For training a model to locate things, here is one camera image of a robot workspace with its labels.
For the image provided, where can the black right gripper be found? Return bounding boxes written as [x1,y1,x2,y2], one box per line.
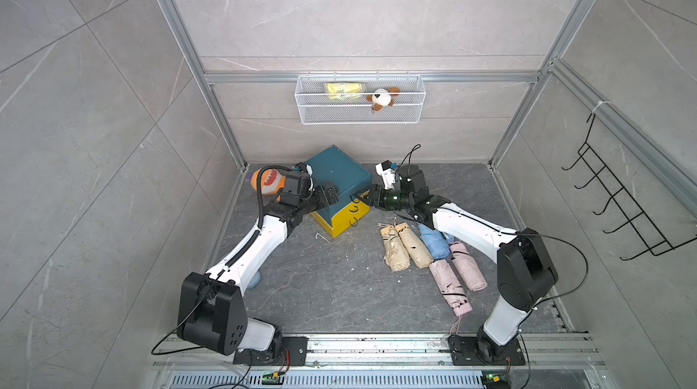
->
[355,186,414,213]

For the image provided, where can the teal and yellow drawer box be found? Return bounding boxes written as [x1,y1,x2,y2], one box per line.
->
[306,146,372,238]

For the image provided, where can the beige umbrella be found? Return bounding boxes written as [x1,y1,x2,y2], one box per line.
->
[396,223,434,269]
[380,225,411,272]

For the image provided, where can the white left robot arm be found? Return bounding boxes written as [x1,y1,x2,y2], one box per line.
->
[174,163,339,361]

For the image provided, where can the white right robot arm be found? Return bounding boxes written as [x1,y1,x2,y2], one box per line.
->
[354,165,558,364]

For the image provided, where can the blue folded umbrella left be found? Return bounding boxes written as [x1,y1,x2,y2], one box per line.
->
[419,224,450,260]

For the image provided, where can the pink folded umbrella rear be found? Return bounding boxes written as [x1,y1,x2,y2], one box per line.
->
[449,241,488,292]

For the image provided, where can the pink folded umbrella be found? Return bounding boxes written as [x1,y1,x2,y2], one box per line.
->
[449,241,488,292]
[428,259,473,318]

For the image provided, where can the pink folded umbrella front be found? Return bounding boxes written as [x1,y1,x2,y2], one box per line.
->
[428,259,473,318]

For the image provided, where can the orange shark plush toy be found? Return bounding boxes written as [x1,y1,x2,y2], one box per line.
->
[246,169,286,200]

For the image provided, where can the brown white plush dog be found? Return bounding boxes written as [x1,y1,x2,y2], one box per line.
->
[367,87,401,113]

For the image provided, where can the yellow package in basket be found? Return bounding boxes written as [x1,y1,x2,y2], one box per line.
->
[324,82,365,102]

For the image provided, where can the light blue cup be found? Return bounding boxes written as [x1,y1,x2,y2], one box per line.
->
[247,271,261,290]

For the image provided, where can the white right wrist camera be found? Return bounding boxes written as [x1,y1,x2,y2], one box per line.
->
[375,160,398,189]

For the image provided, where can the white wire wall basket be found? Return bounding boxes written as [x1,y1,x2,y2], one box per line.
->
[294,73,427,125]

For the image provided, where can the metal base rail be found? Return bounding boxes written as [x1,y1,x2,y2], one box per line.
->
[142,333,615,388]

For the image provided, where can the black wire wall hook rack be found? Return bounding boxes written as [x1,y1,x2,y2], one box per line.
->
[562,113,696,261]

